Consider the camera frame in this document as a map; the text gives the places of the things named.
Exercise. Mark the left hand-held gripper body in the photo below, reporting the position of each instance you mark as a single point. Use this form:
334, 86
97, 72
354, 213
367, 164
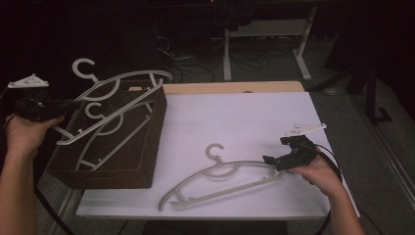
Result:
36, 109

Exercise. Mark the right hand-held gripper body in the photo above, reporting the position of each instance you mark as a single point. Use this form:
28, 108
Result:
300, 153

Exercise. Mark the brown woven basket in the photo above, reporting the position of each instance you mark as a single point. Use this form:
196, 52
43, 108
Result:
130, 176

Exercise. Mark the person's left hand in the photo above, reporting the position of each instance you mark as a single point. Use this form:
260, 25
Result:
23, 135

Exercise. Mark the person's right hand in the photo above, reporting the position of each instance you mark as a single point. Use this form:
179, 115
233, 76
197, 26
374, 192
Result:
321, 178

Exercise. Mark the dark metal stand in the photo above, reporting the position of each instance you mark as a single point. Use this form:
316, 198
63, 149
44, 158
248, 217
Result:
372, 98

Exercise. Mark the dark hanging cloth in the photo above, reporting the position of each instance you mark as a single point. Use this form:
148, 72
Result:
233, 16

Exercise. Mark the metal floor rail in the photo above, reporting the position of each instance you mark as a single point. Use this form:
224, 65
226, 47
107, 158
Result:
391, 153

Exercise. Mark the white desk frame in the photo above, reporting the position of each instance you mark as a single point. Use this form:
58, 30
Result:
227, 58

